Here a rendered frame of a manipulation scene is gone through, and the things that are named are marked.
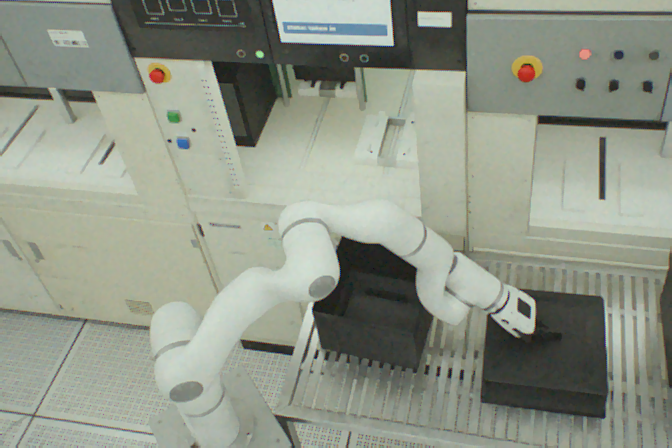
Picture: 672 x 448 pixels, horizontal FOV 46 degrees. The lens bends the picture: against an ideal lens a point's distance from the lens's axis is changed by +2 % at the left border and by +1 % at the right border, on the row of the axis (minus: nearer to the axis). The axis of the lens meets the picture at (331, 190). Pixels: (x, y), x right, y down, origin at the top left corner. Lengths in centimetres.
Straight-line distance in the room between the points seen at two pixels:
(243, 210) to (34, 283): 112
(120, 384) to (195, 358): 154
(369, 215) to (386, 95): 118
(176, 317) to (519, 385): 82
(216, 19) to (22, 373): 191
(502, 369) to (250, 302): 68
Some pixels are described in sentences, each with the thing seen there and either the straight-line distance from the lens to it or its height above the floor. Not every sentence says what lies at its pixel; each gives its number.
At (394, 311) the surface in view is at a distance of 221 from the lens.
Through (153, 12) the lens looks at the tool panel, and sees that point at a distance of 205.
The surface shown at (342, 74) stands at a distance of 266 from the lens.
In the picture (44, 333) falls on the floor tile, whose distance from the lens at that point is 351.
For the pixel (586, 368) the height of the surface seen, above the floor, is 86.
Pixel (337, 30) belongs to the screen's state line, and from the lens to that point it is 190.
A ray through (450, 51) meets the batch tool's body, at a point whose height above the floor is 146.
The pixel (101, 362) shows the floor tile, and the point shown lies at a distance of 332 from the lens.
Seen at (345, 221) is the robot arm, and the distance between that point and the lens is 159.
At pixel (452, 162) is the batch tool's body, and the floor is 115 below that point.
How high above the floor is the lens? 256
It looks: 45 degrees down
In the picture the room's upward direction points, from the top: 10 degrees counter-clockwise
